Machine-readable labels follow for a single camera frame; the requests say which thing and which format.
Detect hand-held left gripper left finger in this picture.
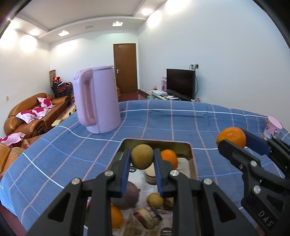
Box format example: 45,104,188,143
27,148,132,236

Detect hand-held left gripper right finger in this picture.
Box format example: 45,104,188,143
154,148,260,236

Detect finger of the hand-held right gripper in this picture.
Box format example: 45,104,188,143
241,128,290,180
218,139,285,196

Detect purple passion fruit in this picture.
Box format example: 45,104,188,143
111,182,141,210

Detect orange tangerine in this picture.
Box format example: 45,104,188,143
111,205,124,229
216,127,247,149
161,149,179,169

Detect brown kiwi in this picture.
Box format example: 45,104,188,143
131,144,154,170

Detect pink tin box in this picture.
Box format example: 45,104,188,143
83,137,199,236

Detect pink cartoon mug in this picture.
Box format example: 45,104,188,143
264,116,283,139

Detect white printed leaflet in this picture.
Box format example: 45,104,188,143
113,159,191,236

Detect blue plaid tablecloth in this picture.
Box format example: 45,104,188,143
0,100,290,236

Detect pink electric kettle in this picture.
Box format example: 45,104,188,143
72,65,121,134

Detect low television stand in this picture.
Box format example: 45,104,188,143
148,89,197,102

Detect wooden coffee table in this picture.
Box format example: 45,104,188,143
51,103,78,127

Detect black television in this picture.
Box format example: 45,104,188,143
166,68,196,100

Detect pink floral pillow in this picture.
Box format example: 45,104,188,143
0,133,26,147
15,110,38,124
30,107,51,119
37,97,55,109

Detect brown leather sofa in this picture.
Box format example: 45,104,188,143
3,93,71,137
0,134,43,180

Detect black chairs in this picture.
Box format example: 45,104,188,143
52,82,74,99

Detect brown wooden door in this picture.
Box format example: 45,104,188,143
113,43,138,94

